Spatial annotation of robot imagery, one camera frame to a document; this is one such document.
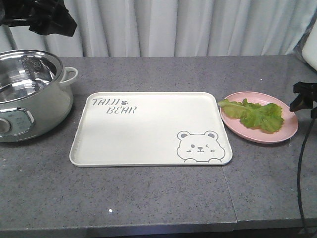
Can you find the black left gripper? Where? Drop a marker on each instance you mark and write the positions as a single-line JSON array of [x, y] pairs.
[[43, 17]]

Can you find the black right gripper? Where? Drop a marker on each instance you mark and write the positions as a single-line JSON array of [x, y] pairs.
[[307, 95]]

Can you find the pink round plate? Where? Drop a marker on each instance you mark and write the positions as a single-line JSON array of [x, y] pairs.
[[288, 129]]

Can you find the green lettuce leaf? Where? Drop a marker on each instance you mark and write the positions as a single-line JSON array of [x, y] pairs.
[[254, 115]]

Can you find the cream bear serving tray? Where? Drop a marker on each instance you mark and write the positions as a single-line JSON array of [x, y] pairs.
[[150, 129]]

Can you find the white rice cooker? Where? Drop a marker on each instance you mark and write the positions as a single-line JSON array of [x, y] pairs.
[[309, 51]]

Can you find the grey white curtain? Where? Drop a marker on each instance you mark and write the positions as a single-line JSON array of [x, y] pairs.
[[173, 28]]

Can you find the pale green electric pot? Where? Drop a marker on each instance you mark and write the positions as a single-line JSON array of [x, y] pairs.
[[35, 93]]

